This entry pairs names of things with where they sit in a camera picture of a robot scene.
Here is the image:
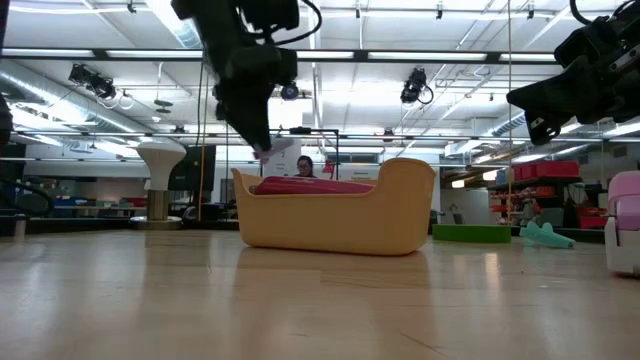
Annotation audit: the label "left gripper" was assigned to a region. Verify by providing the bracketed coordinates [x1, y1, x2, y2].
[186, 19, 300, 153]

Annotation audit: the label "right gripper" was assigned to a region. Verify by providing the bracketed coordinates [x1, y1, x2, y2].
[506, 4, 640, 147]

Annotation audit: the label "teal staple remover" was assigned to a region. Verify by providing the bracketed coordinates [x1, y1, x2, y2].
[518, 221, 577, 250]

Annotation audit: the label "green tape roll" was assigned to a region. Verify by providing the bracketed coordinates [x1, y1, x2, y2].
[431, 223, 513, 245]

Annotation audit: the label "red storage bins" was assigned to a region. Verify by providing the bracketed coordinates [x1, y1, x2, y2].
[512, 159, 581, 182]

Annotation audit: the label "person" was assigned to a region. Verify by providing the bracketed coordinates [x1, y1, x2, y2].
[294, 154, 317, 179]

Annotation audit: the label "black monitor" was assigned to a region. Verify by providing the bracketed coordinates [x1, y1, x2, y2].
[167, 144, 217, 192]

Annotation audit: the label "yellow plastic bin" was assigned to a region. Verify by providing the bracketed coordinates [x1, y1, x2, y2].
[230, 157, 437, 257]

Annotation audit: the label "round overhead camera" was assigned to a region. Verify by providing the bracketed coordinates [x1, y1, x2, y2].
[279, 80, 300, 102]

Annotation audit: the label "background black rig frame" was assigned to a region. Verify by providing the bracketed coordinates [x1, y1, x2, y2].
[272, 126, 341, 181]

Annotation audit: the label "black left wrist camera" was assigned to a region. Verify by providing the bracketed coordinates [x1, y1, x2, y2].
[238, 0, 302, 32]

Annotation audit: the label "black aluminium rig frame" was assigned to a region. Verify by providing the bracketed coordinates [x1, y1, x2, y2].
[0, 47, 640, 246]

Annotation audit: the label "black ceiling camera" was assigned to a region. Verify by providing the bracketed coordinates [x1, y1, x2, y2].
[68, 63, 117, 100]
[399, 67, 435, 106]

